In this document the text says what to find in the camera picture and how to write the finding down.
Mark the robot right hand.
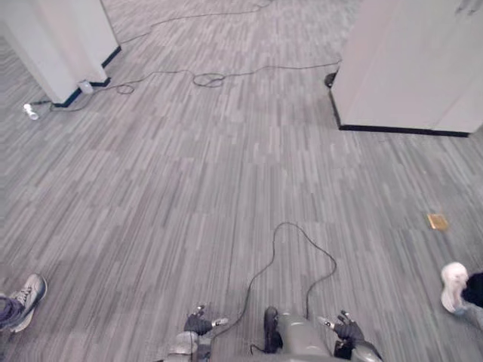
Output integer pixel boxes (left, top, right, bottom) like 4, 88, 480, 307
316, 309, 365, 345

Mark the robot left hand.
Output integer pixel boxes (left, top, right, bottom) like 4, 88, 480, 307
183, 303, 229, 336

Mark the robot silver leg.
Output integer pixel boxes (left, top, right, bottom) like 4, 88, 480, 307
276, 311, 337, 359

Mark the robot dark foot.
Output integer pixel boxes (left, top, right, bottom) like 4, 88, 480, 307
263, 305, 284, 354

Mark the person's white sneaker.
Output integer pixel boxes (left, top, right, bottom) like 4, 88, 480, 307
440, 262, 469, 314

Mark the person's leg with dark sock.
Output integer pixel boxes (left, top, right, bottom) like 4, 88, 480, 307
454, 271, 483, 330

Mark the brass floor outlet plate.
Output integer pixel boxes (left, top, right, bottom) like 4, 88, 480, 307
426, 213, 450, 231

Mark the person's grey sneaker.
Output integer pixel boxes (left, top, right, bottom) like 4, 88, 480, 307
8, 274, 48, 333

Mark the person's leg in blue trousers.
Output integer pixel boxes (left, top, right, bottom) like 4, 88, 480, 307
0, 293, 26, 331

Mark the wide white partition black base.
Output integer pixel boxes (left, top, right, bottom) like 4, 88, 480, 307
329, 0, 483, 138

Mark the narrow white partition black base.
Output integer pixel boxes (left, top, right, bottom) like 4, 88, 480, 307
0, 0, 122, 109

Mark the black looped tether cable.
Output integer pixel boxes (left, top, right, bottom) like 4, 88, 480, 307
209, 222, 338, 354

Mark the long thin black floor cable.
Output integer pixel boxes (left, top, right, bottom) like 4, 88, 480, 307
31, 61, 341, 112

